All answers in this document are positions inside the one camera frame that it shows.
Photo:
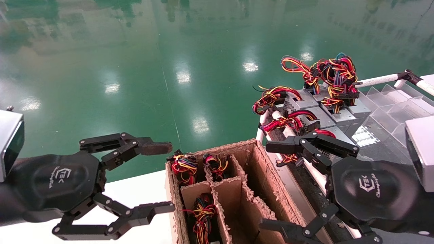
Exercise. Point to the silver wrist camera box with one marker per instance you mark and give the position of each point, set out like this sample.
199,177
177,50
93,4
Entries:
422,152
8,135

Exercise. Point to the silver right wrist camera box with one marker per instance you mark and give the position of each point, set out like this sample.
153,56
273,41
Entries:
422,152

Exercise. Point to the clear acrylic divider tray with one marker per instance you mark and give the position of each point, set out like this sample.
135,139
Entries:
390,112

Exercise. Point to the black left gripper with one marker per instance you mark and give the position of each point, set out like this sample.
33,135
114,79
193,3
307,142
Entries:
51,183

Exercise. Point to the white rack leg pipe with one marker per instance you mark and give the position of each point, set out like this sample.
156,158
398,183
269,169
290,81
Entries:
260,134

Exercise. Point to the black pipe joint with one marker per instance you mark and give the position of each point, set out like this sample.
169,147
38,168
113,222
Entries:
410,76

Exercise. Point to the black rack shelf board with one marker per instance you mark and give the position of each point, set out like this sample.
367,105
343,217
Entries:
301,179

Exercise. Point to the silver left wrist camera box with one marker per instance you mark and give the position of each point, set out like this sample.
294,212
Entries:
8,135

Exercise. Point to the brown cardboard divider box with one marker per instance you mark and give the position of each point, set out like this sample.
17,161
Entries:
230,196

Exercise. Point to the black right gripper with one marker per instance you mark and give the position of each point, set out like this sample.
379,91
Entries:
373,189

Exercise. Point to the long white rack rail pipe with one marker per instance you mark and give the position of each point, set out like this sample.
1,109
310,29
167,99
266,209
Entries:
317,176

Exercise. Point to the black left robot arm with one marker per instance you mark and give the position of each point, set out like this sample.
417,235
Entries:
4,203

